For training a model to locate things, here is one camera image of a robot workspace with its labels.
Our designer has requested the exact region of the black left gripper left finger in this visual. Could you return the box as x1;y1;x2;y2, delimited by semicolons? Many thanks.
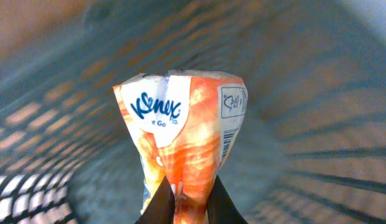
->
134;177;175;224

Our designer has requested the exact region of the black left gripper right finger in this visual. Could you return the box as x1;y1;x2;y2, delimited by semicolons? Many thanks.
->
207;176;248;224

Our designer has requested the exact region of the orange Kleenex tissue pack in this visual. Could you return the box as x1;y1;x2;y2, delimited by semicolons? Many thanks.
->
113;70;248;223

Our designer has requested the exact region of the grey plastic mesh basket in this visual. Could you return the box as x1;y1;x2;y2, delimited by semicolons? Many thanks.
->
0;1;386;223

